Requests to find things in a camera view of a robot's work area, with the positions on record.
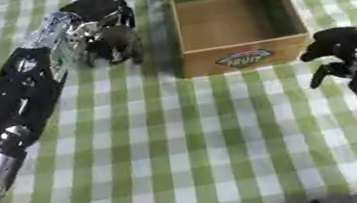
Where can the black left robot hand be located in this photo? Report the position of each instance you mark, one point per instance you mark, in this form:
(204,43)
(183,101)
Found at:
(117,41)

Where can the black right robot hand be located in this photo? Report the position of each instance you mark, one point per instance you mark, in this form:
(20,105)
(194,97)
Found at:
(338,40)

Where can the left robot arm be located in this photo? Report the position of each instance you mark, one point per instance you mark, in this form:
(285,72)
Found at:
(16,97)

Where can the tan cardboard box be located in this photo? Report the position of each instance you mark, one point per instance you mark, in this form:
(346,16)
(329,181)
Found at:
(240,57)

